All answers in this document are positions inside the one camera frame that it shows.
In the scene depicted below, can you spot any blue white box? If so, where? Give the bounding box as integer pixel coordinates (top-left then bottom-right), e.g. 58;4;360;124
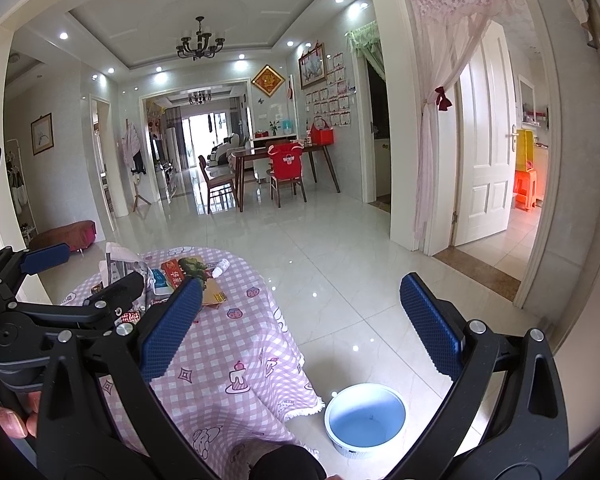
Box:
150;269;174;297

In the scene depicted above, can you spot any cardboard box with green print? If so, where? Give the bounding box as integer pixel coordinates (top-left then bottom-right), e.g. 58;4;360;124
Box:
159;253;230;309

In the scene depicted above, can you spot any red brown paper bag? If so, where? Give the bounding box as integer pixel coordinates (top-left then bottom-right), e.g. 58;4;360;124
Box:
114;310;142;326

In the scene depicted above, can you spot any blue white trash bin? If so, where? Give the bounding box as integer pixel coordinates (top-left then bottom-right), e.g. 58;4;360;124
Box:
324;384;406;458

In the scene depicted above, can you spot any person's left hand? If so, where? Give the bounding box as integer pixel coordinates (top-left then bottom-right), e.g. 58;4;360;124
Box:
0;391;41;440

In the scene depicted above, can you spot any red upholstered bench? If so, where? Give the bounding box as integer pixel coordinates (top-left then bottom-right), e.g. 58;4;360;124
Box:
29;220;97;252

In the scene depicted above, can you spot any pink checkered tablecloth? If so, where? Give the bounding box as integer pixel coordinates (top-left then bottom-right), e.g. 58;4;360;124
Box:
61;246;326;480

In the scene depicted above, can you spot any wooden dining chair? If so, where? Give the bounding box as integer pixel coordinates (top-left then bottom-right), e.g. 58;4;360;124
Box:
198;155;238;214

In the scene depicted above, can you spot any wooden coat stand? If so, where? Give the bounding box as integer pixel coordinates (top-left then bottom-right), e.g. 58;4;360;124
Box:
122;119;150;212

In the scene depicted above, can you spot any white panel door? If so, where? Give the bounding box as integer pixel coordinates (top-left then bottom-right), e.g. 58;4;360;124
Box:
454;22;516;246

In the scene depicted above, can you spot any orange plastic stool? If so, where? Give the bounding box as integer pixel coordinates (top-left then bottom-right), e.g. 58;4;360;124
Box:
514;169;538;211

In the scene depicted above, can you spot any person's dark knee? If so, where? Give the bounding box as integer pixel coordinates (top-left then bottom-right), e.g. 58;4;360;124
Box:
249;444;327;480

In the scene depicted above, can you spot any dark wooden dining table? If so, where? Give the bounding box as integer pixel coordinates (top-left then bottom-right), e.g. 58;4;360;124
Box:
230;142;340;210

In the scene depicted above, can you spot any chair with red cover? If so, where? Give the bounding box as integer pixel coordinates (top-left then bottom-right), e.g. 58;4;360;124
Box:
268;141;306;207

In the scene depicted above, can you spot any red gift bag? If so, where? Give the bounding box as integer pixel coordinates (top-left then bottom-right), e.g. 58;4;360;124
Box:
309;116;335;146

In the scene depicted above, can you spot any black chandelier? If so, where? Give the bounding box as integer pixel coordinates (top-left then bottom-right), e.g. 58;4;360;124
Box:
175;15;226;61

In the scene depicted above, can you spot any large framed painting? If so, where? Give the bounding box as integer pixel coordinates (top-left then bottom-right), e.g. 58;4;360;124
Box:
298;42;326;89

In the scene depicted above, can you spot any green door curtain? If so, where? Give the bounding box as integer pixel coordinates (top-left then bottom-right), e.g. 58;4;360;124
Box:
346;21;385;76

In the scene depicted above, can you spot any pink floral door curtain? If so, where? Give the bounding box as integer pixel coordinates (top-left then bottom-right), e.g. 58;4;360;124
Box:
408;0;524;255

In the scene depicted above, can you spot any framed wall picture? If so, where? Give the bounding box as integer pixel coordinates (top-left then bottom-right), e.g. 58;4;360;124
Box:
31;113;54;155

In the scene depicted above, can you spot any red diamond wall decoration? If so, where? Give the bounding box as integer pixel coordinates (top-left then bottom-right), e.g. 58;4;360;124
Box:
251;64;286;98

